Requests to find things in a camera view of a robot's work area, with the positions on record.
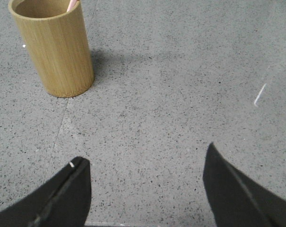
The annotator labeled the bamboo cylindrical holder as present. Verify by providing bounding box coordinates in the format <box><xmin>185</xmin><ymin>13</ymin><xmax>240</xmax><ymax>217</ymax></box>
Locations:
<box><xmin>8</xmin><ymin>0</ymin><xmax>94</xmax><ymax>98</ymax></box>

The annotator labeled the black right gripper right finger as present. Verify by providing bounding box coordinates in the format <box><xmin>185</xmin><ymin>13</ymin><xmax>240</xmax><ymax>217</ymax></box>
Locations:
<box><xmin>203</xmin><ymin>143</ymin><xmax>286</xmax><ymax>227</ymax></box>

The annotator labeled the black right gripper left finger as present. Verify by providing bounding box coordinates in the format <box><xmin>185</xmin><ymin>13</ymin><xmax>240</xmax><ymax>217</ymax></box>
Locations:
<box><xmin>0</xmin><ymin>157</ymin><xmax>91</xmax><ymax>227</ymax></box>

